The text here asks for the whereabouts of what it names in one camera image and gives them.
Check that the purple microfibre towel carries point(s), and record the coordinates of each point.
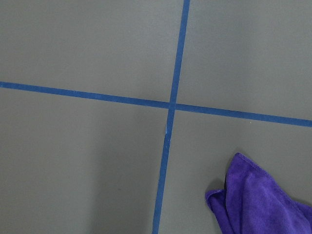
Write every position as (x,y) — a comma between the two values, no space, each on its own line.
(253,203)

